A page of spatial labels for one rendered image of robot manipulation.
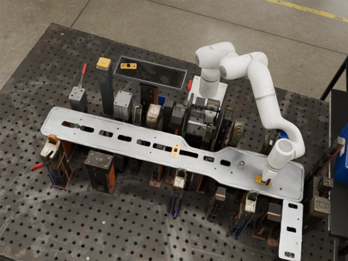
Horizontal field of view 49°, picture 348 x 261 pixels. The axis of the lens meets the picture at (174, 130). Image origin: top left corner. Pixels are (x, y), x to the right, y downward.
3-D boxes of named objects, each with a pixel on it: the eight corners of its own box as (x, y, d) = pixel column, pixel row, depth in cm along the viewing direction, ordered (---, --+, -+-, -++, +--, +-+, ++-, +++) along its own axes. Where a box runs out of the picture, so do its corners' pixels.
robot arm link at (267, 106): (281, 90, 173) (299, 154, 175) (251, 99, 169) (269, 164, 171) (293, 88, 164) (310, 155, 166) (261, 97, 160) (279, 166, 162)
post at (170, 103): (159, 144, 232) (163, 105, 199) (161, 138, 235) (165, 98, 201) (167, 146, 232) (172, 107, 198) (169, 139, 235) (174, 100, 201)
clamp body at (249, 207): (225, 235, 204) (239, 212, 175) (228, 215, 211) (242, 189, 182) (242, 240, 204) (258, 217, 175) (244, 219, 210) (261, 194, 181)
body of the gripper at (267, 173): (267, 151, 177) (261, 162, 186) (265, 170, 172) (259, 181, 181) (284, 155, 177) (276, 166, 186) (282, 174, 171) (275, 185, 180)
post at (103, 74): (101, 115, 241) (95, 68, 204) (105, 106, 245) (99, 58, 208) (113, 118, 240) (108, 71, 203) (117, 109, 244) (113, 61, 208)
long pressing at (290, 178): (35, 138, 195) (35, 136, 194) (53, 104, 207) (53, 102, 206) (302, 204, 186) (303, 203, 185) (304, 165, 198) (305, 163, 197)
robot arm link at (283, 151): (281, 149, 176) (263, 155, 173) (290, 134, 165) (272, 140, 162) (290, 164, 171) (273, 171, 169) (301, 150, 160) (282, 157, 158)
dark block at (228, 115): (210, 158, 229) (223, 118, 194) (212, 148, 233) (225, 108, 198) (218, 160, 229) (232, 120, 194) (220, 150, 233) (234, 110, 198)
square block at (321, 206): (288, 234, 207) (314, 210, 177) (289, 220, 211) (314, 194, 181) (303, 238, 207) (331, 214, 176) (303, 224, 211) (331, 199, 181)
